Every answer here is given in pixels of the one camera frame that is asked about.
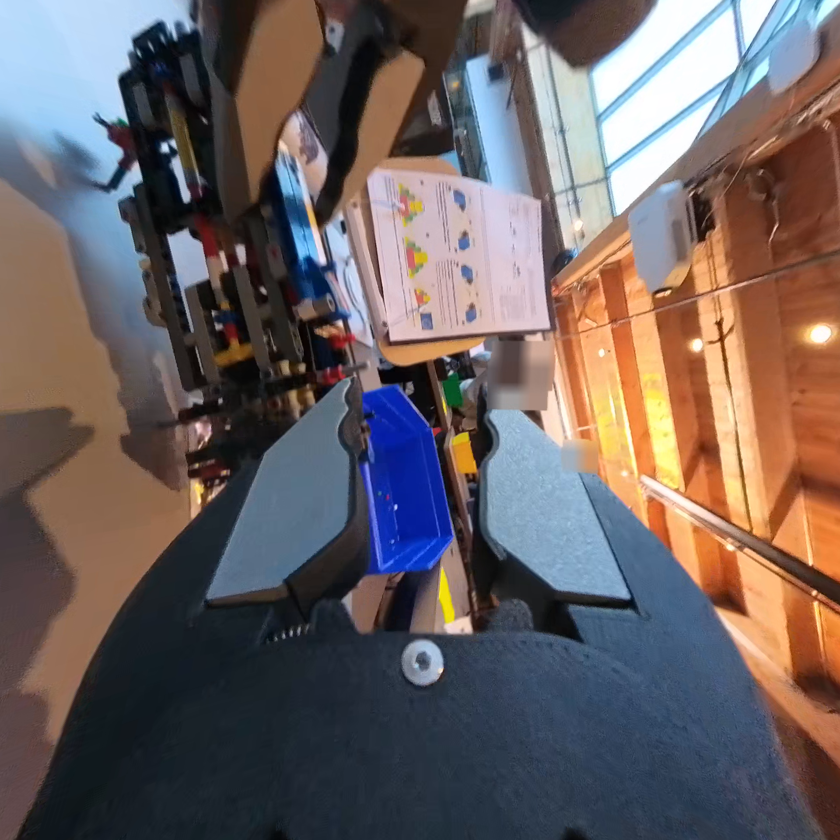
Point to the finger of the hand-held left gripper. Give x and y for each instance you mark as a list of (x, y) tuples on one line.
[(275, 79), (394, 98)]

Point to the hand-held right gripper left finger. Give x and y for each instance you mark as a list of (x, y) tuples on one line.
[(289, 518)]

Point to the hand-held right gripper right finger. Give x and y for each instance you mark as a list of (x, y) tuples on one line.
[(544, 525)]

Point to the toy brick car model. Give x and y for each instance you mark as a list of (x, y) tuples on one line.
[(223, 295)]

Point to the grey desk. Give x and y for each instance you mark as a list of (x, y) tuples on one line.
[(79, 328)]

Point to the yellow storage bin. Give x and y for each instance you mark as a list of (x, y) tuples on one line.
[(464, 453)]

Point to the blue storage bin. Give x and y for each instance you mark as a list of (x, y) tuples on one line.
[(407, 492)]

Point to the small green object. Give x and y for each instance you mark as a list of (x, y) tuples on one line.
[(453, 390)]

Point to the printed instruction sheet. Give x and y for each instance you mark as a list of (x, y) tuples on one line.
[(459, 262)]

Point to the black metal rod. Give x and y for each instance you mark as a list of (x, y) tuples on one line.
[(735, 538)]

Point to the tall glass window wall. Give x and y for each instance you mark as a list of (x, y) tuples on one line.
[(656, 79)]

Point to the white wall-mounted box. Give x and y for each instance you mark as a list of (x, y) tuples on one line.
[(794, 56), (659, 236)]

